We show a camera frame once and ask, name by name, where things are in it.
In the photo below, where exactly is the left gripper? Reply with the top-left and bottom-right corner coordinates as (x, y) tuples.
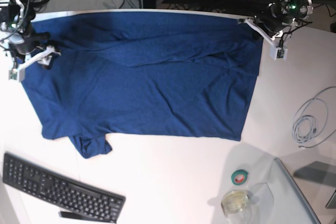
(253, 5), (292, 41)

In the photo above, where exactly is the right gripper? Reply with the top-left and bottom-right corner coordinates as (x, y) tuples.
(12, 32), (57, 70)

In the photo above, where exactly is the dark blue t-shirt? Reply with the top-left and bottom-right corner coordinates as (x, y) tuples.
(22, 12), (263, 158)

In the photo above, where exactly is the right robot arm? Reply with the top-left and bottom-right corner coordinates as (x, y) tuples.
(1, 0), (55, 69)

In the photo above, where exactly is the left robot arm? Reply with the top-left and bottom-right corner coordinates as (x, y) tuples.
(255, 0), (313, 37)

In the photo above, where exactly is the green tape roll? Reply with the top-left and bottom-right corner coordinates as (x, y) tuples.
(231, 169), (249, 185)

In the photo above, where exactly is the black computer keyboard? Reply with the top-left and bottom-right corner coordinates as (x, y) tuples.
(3, 153), (126, 223)

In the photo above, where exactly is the clear tape dispenser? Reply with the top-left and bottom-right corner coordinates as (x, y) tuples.
(221, 190), (253, 223)

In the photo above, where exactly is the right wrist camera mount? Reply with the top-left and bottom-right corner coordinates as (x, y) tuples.
(8, 45), (61, 82)

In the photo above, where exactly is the coiled white cable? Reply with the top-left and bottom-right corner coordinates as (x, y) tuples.
(291, 86), (336, 150)

